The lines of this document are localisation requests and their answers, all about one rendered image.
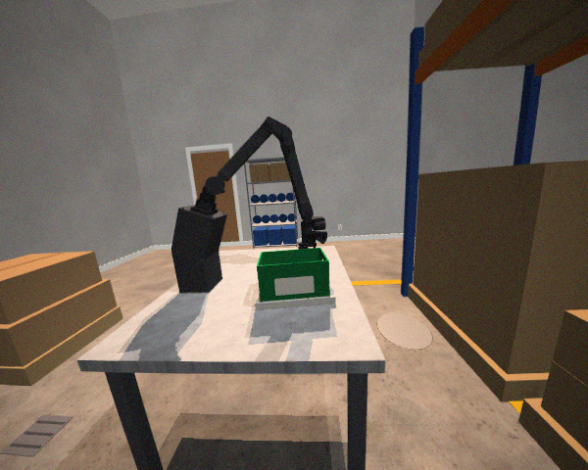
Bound green divided crate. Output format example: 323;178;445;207
257;248;330;302

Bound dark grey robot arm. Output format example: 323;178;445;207
190;117;327;244

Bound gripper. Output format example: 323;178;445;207
298;231;317;249

